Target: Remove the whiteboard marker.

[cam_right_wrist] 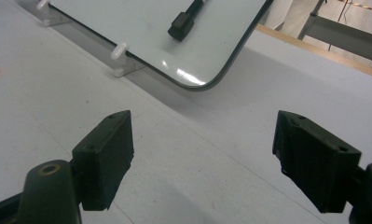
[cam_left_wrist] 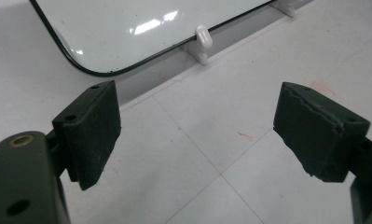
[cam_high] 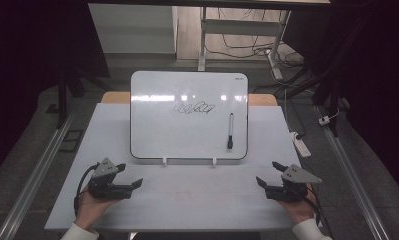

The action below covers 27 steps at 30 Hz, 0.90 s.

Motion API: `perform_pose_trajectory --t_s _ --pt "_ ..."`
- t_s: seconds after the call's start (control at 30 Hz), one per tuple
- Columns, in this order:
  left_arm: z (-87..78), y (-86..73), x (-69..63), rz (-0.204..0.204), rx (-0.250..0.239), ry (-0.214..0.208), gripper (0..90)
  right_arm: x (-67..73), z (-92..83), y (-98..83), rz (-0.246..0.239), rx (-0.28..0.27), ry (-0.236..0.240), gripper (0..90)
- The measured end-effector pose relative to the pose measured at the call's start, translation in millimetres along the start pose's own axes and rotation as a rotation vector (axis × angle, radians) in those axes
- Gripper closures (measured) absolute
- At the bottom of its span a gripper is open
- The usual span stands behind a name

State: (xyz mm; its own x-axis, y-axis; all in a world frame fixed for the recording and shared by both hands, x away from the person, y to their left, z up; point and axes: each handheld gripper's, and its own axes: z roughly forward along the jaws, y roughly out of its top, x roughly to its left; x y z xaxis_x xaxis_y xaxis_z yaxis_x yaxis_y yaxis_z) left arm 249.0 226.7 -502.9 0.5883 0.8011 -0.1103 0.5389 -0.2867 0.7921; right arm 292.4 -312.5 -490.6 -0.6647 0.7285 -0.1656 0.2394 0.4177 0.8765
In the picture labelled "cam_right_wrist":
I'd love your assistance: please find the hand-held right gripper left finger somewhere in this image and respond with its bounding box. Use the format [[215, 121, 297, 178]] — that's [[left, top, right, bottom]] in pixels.
[[71, 109, 135, 212]]

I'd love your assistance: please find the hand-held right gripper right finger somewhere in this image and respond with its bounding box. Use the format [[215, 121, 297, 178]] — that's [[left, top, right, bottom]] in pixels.
[[271, 110, 363, 214]]

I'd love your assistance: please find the white table cover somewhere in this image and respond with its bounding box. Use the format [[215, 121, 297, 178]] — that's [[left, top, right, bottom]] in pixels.
[[0, 0, 372, 224]]

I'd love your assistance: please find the white whiteboard stand foot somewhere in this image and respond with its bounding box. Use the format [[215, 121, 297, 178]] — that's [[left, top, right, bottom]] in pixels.
[[110, 42, 145, 78], [35, 0, 71, 27]]

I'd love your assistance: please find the white whiteboard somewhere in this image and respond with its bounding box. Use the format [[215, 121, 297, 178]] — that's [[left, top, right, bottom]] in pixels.
[[48, 0, 275, 91]]

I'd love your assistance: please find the yellow black striped tape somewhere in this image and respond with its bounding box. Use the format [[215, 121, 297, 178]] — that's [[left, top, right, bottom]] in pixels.
[[337, 0, 372, 14]]

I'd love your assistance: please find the grey metal desk frame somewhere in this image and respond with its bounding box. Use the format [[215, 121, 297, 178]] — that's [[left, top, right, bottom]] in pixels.
[[296, 0, 372, 64]]

